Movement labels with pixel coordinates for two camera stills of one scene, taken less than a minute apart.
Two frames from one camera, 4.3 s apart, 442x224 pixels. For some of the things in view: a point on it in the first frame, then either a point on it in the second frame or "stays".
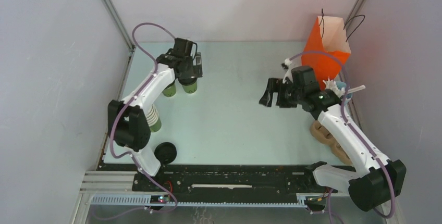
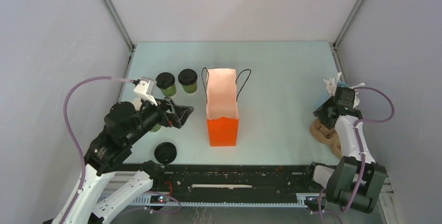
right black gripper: (273, 85) to (321, 110)
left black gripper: (195, 71) to (181, 113)
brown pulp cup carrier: (319, 131) stays
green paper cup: (190, 89) stays
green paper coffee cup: (170, 91) stays
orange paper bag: (328, 34) to (222, 92)
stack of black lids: (165, 152) stays
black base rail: (230, 179) stays
